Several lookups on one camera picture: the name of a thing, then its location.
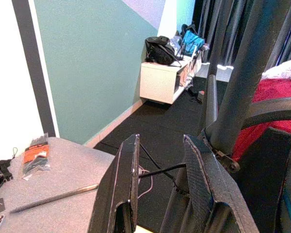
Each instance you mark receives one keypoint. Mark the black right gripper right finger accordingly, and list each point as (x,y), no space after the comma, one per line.
(208,174)

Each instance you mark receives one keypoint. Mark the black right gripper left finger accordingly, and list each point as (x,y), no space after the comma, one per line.
(116,184)

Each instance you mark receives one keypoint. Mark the grey upholstered ottoman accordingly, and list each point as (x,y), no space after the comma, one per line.
(63,170)

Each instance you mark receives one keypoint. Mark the thin dark metal rod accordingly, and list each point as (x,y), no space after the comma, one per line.
(53,198)

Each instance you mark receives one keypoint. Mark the small grey box red button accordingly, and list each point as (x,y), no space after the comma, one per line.
(200,95)

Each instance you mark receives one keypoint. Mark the black metal clothes rack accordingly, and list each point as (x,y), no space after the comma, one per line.
(237,97)

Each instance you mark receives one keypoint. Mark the white low cabinet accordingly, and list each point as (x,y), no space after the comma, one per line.
(157,82)

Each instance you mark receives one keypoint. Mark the red cloth yellow emblem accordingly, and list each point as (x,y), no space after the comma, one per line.
(276,88)

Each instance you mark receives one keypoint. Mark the black duffel bag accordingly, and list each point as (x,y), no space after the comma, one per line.
(160,51)

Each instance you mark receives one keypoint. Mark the turquoise blue bag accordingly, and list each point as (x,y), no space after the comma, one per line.
(191,42)

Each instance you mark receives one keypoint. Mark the dark grey curtains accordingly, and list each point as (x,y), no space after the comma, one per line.
(220,24)

